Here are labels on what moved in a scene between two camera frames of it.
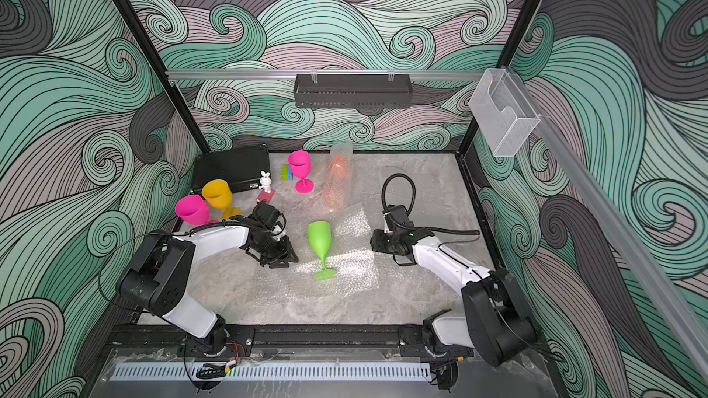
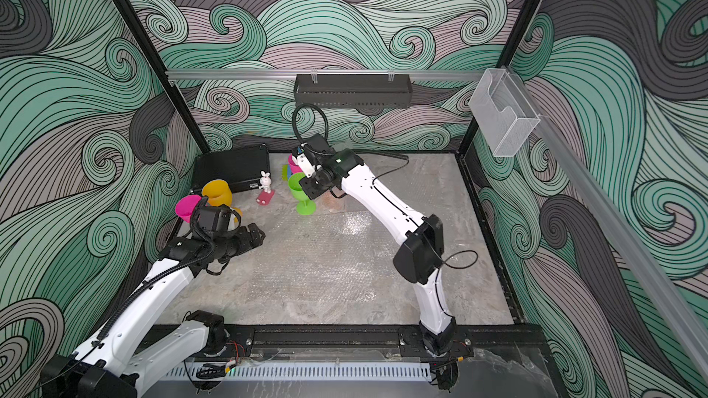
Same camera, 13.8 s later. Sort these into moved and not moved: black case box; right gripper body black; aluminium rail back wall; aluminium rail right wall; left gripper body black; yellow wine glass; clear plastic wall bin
Moved: left gripper body black; right gripper body black
Not moved: clear plastic wall bin; aluminium rail back wall; aluminium rail right wall; yellow wine glass; black case box
